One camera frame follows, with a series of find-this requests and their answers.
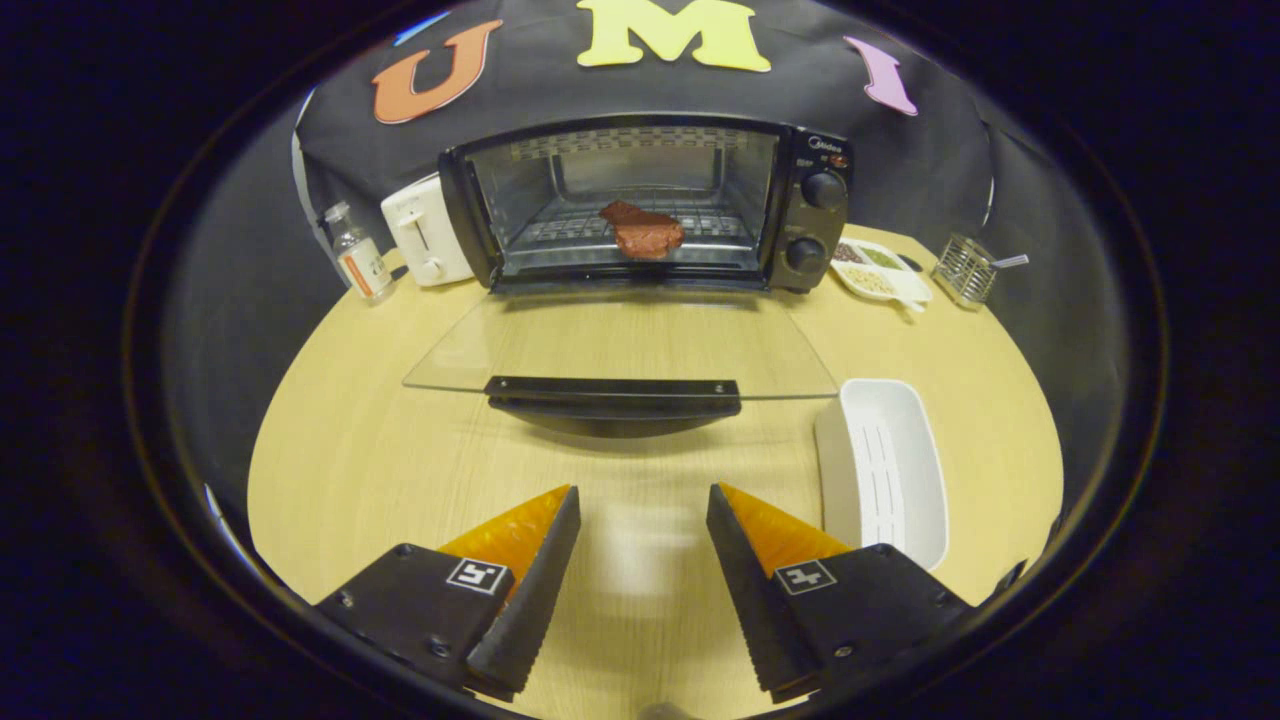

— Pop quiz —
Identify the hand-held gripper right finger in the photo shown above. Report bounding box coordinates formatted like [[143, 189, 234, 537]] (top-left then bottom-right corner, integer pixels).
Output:
[[706, 483, 976, 704]]

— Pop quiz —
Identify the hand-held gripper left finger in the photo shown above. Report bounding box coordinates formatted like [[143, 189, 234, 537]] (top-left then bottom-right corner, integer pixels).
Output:
[[313, 485, 583, 703]]

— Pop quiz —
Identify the black toaster oven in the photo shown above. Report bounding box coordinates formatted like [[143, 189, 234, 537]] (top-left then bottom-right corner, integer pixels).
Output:
[[403, 112, 854, 439]]

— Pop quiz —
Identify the brown meat piece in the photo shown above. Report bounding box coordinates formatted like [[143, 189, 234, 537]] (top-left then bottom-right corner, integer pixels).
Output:
[[599, 200, 686, 261]]

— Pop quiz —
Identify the white toaster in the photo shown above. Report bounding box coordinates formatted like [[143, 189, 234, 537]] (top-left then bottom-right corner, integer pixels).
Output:
[[380, 172, 476, 289]]

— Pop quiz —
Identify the white plastic tray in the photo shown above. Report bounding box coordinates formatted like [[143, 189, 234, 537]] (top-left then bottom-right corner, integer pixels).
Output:
[[813, 378, 949, 573]]

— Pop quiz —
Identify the white divided plate with beans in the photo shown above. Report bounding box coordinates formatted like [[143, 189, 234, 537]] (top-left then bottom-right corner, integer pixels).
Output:
[[830, 237, 934, 311]]

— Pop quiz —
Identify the clear bottle with orange label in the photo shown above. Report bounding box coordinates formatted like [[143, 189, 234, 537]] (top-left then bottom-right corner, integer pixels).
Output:
[[323, 201, 396, 304]]

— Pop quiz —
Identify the metal wire rack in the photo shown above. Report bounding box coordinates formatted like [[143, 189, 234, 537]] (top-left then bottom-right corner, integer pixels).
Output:
[[932, 233, 1031, 309]]

